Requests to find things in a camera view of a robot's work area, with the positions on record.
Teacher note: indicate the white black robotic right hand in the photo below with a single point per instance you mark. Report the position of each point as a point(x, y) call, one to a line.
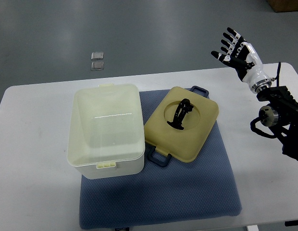
point(240, 55)

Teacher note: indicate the yellow box lid black handle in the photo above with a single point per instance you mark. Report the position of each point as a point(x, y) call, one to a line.
point(180, 125)

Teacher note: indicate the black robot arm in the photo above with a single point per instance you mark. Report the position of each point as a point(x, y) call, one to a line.
point(278, 119)

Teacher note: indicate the brown cardboard box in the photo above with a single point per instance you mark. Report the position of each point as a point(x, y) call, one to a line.
point(283, 6)

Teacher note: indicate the white storage box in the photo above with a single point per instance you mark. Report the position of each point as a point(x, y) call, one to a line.
point(106, 137)

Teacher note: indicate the blue grey cushion mat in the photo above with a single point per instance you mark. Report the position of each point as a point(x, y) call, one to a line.
point(203, 188)

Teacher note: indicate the lower silver floor plate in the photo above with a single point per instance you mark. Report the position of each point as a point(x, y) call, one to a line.
point(97, 65)

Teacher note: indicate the silver floor plate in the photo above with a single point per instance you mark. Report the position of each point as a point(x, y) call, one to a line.
point(97, 65)
point(98, 55)

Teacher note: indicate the upper silver floor plate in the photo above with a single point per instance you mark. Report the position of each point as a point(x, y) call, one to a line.
point(98, 55)

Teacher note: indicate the black table bracket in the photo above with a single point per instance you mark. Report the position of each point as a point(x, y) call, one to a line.
point(291, 223)

